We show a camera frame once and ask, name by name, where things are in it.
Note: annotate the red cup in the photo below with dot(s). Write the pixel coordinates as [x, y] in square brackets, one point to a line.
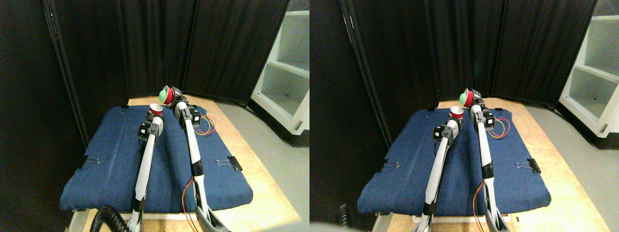
[171, 96]
[155, 111]
[457, 115]
[471, 99]

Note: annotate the green ball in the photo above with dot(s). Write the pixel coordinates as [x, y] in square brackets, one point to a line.
[164, 94]
[464, 97]

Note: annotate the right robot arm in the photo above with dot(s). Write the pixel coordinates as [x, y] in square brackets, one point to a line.
[193, 145]
[485, 145]

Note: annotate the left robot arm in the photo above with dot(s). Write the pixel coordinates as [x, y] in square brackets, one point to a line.
[146, 164]
[439, 174]

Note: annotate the dark blue cloth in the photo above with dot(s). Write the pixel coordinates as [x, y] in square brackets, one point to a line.
[167, 169]
[462, 174]

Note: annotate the white shelf unit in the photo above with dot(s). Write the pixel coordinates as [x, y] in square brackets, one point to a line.
[595, 92]
[285, 92]

